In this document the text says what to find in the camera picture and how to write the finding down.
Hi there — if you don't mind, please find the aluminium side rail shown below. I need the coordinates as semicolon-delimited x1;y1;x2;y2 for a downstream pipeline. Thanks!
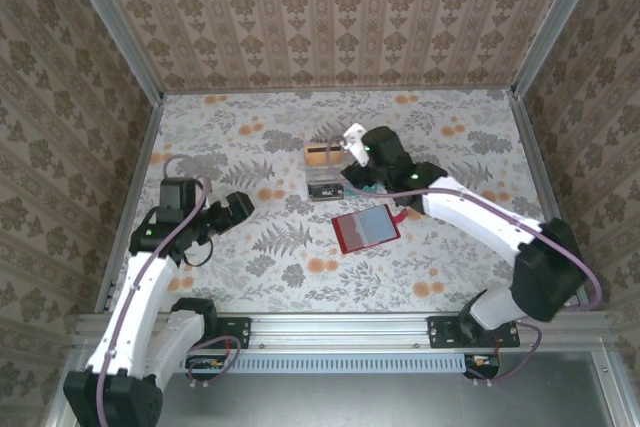
93;94;167;313
508;91;594;312

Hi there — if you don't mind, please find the stack of gold cards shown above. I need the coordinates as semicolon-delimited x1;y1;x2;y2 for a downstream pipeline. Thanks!
305;145;343;169

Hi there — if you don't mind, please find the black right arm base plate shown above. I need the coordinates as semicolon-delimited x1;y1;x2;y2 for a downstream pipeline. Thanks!
427;315;521;350

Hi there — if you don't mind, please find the stack of teal cards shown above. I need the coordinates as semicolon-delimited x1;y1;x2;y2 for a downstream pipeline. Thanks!
344;184;389;198

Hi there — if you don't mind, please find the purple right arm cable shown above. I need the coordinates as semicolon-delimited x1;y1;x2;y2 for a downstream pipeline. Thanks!
326;135;605;387

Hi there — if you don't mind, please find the aluminium corner post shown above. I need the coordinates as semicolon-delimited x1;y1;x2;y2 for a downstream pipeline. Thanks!
58;0;166;104
508;0;610;99

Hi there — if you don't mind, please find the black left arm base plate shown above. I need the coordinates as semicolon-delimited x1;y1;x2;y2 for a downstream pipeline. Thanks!
164;316;252;350

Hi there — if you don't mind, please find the red card holder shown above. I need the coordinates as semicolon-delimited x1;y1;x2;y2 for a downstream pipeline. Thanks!
331;203;410;255

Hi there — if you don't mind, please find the black connector box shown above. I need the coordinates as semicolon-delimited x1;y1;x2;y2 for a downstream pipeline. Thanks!
185;354;232;382
463;353;502;381

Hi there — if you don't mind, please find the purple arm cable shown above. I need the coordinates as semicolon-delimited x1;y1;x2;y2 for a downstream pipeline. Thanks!
326;135;605;387
96;154;240;427

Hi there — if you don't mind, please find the black left wrist cable loop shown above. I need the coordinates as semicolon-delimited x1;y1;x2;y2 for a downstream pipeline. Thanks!
181;238;215;269

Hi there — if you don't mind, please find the thin aluminium wall rail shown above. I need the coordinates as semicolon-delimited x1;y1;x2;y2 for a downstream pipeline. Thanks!
160;86;516;96

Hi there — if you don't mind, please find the grey steel panel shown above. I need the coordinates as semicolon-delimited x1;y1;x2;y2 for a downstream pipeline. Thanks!
47;341;640;427

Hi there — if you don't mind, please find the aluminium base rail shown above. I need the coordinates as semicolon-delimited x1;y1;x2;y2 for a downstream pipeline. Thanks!
74;311;614;351

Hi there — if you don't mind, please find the clear acrylic card organizer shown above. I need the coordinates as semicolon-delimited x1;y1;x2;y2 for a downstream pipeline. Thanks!
302;144;391;204

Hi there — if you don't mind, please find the stack of black cards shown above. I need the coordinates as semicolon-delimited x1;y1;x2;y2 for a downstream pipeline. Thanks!
308;185;345;201

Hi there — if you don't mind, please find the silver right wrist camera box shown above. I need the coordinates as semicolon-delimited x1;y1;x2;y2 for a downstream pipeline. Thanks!
340;122;372;168

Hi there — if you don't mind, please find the grey slotted cable duct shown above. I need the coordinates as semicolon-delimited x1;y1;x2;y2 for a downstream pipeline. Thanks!
184;352;502;375

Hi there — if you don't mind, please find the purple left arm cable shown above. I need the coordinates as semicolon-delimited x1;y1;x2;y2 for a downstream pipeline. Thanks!
96;154;240;427

